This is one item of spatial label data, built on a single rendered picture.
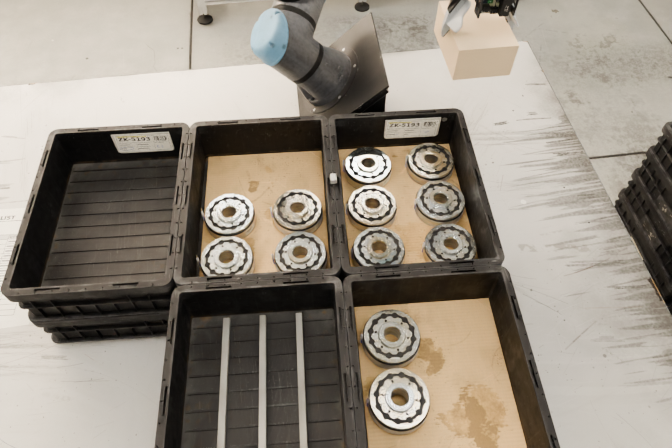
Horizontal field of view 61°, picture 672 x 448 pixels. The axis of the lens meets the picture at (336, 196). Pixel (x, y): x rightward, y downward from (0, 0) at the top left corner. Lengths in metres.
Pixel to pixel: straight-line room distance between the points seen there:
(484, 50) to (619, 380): 0.71
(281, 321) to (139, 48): 2.19
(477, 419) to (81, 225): 0.87
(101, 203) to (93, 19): 2.11
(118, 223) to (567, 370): 0.97
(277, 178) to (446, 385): 0.56
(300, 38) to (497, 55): 0.46
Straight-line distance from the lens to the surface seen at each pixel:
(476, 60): 1.17
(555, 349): 1.29
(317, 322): 1.09
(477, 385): 1.07
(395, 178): 1.27
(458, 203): 1.22
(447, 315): 1.11
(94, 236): 1.28
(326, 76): 1.40
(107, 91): 1.77
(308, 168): 1.29
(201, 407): 1.06
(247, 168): 1.30
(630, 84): 3.05
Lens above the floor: 1.82
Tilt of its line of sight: 53 degrees down
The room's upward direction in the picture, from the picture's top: straight up
